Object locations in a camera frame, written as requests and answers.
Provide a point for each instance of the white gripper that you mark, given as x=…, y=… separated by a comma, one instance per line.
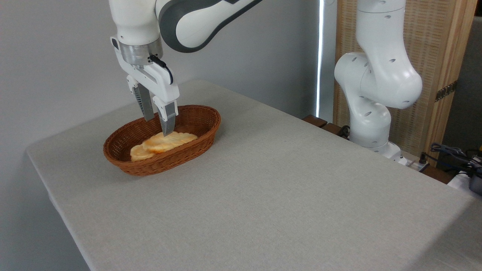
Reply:
x=160, y=82

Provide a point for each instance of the long golden braided bread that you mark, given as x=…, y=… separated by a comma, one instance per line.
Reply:
x=169, y=142

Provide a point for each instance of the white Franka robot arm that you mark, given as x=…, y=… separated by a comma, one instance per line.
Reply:
x=376, y=75

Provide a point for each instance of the small pale bread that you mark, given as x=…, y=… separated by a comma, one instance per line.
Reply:
x=137, y=153

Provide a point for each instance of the brown woven wicker basket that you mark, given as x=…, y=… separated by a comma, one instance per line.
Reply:
x=205, y=122

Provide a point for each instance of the grey fabric tablecloth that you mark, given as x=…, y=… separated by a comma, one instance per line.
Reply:
x=282, y=195

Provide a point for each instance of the dark brown wooden block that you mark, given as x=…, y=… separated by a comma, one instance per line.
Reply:
x=333, y=130
x=314, y=120

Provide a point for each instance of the black power plug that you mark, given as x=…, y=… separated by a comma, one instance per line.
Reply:
x=423, y=159

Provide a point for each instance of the wooden woven folding screen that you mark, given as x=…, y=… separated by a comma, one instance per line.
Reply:
x=433, y=37

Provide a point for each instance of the metal screen hinge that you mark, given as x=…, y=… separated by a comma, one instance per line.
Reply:
x=446, y=91

